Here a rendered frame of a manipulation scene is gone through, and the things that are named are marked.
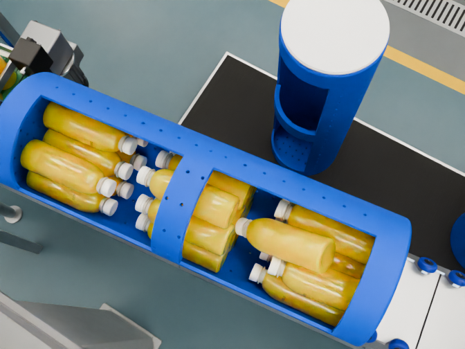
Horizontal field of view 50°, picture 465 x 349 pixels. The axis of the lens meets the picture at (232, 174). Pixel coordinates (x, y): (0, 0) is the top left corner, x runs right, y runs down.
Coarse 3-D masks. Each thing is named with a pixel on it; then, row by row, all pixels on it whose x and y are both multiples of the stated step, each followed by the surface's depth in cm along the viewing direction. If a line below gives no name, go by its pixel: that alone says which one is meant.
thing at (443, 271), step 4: (408, 256) 122; (412, 256) 122; (416, 256) 123; (412, 260) 121; (416, 260) 121; (416, 264) 120; (420, 268) 118; (440, 268) 121; (444, 268) 122; (424, 272) 117; (440, 272) 120; (444, 272) 120; (448, 272) 120; (448, 280) 118; (452, 284) 116
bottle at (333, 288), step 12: (288, 264) 102; (288, 276) 101; (300, 276) 100; (312, 276) 100; (324, 276) 100; (336, 276) 100; (348, 276) 101; (300, 288) 100; (312, 288) 100; (324, 288) 99; (336, 288) 99; (348, 288) 99; (324, 300) 100; (336, 300) 99; (348, 300) 99
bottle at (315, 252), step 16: (256, 224) 104; (272, 224) 102; (288, 224) 102; (256, 240) 103; (272, 240) 101; (288, 240) 99; (304, 240) 97; (320, 240) 96; (288, 256) 99; (304, 256) 96; (320, 256) 95; (320, 272) 96
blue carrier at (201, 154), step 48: (48, 96) 106; (96, 96) 110; (0, 144) 105; (192, 144) 103; (144, 192) 127; (192, 192) 97; (288, 192) 98; (336, 192) 102; (144, 240) 115; (240, 240) 122; (384, 240) 94; (240, 288) 104; (384, 288) 91; (336, 336) 100
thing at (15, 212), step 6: (0, 54) 147; (6, 54) 147; (0, 204) 210; (0, 210) 211; (6, 210) 215; (12, 210) 221; (18, 210) 226; (6, 216) 219; (12, 216) 222; (18, 216) 225; (12, 222) 224
